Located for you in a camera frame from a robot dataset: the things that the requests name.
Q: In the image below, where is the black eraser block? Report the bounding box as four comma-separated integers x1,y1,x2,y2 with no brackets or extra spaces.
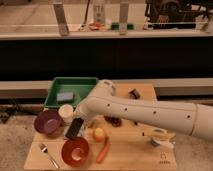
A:
66,118,84,139

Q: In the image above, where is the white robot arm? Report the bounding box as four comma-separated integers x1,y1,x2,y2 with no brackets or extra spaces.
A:
76,80,213,142

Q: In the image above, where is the purple bowl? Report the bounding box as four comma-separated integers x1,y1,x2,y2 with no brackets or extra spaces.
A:
34,109,63,135

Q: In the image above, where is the red bowl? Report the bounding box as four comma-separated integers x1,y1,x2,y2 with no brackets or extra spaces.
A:
61,137,89,167

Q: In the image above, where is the black brush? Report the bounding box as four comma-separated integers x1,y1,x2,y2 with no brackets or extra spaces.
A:
129,89,140,99

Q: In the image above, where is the brown grape bunch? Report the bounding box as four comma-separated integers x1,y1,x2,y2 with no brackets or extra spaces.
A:
104,116,122,127

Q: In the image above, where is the blue sponge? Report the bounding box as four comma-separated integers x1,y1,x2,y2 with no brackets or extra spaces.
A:
56,92,74,102

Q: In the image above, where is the green plastic tray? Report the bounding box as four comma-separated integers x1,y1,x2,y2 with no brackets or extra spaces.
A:
44,77,99,108

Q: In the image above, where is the yellow apple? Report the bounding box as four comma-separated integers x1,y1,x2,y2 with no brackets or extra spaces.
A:
93,127,107,142

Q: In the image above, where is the white cup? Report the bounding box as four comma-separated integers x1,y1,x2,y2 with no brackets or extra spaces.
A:
58,104,74,124

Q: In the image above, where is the wooden board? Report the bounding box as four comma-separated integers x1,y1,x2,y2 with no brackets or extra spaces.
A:
23,82,178,171

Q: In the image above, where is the orange carrot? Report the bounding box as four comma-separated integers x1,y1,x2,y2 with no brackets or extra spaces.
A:
96,138,110,163

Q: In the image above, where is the silver fork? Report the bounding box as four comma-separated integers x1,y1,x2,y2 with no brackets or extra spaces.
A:
39,143,60,170

